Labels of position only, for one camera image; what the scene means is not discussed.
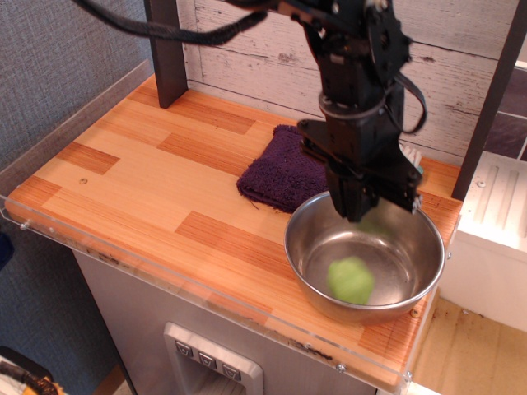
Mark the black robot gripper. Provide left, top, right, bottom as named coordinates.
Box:
left=297, top=96, right=422, bottom=222

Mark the stainless steel bowl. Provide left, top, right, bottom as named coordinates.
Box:
left=284, top=193, right=445, bottom=325

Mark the green toy broccoli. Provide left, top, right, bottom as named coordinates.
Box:
left=326, top=256, right=375, bottom=305

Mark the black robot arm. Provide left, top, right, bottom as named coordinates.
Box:
left=273, top=1, right=426, bottom=222

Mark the purple folded cloth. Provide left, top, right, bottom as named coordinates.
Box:
left=236, top=125, right=328, bottom=213

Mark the teal dish brush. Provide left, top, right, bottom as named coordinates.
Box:
left=399, top=144, right=423, bottom=174

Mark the white toy sink unit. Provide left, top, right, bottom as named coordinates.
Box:
left=436, top=61, right=527, bottom=334

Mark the silver ice dispenser panel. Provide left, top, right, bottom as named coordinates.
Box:
left=163, top=322, right=264, bottom=394

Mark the grey toy fridge cabinet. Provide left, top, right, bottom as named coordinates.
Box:
left=72, top=249, right=380, bottom=395

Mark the clear acrylic left guard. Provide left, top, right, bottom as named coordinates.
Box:
left=1, top=60, right=153, bottom=196

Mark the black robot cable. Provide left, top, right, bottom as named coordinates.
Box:
left=72, top=0, right=268, bottom=47

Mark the dark right shelf post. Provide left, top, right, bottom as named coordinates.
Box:
left=451, top=0, right=526, bottom=201

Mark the dark shelf post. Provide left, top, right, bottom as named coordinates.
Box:
left=451, top=0, right=526, bottom=201
left=144, top=0, right=188, bottom=109

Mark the dark left shelf post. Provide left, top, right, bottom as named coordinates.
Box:
left=144, top=0, right=188, bottom=109

